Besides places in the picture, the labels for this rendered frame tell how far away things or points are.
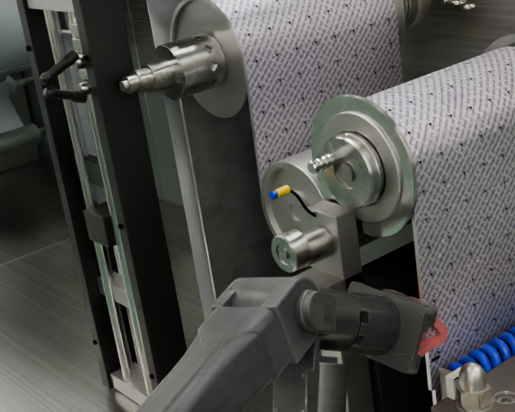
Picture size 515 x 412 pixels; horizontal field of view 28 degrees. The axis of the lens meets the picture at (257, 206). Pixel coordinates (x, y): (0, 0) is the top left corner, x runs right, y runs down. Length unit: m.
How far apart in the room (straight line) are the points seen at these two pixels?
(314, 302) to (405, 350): 0.16
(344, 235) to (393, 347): 0.13
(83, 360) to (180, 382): 0.74
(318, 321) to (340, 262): 0.20
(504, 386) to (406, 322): 0.14
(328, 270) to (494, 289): 0.18
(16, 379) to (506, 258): 0.73
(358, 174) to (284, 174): 0.16
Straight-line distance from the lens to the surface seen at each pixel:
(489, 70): 1.10
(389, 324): 0.97
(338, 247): 1.04
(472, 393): 1.01
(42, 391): 1.46
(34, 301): 1.74
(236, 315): 0.84
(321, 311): 0.86
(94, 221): 1.26
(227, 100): 1.19
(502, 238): 1.11
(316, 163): 1.00
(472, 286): 1.09
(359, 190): 1.00
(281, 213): 1.17
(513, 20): 1.28
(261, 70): 1.15
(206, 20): 1.19
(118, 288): 1.31
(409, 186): 0.98
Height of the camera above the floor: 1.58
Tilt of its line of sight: 20 degrees down
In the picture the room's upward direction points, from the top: 9 degrees counter-clockwise
